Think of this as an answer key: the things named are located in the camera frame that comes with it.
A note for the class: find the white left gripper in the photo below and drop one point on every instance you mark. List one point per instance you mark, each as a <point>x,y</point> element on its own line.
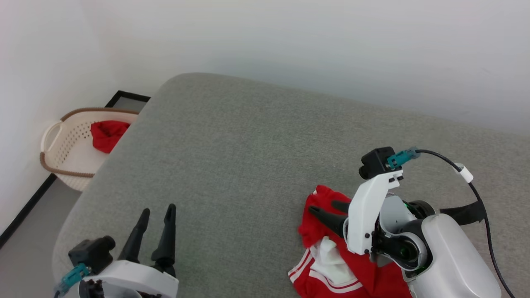
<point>132,279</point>

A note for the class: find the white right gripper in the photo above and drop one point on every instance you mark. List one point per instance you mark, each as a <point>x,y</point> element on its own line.
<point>364,215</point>

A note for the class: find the red basketball jersey white trim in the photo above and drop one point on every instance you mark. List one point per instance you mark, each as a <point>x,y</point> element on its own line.
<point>308,231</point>

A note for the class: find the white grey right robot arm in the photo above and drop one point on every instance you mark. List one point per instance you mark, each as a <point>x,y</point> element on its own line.
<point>451,256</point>

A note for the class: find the plain red garment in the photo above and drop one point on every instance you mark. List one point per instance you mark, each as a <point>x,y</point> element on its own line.
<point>107,134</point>

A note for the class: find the cream perforated laundry basket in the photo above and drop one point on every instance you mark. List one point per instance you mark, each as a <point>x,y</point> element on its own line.
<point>70,153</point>

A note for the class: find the black framed floor panel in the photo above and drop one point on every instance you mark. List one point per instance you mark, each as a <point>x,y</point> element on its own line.
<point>128,96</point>

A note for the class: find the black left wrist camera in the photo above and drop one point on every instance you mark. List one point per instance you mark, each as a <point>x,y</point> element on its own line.
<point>93,252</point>

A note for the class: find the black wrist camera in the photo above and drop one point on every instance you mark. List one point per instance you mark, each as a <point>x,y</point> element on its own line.
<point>93,252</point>
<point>374,161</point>

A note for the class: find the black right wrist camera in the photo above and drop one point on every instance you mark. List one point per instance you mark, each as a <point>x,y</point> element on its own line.
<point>374,161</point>

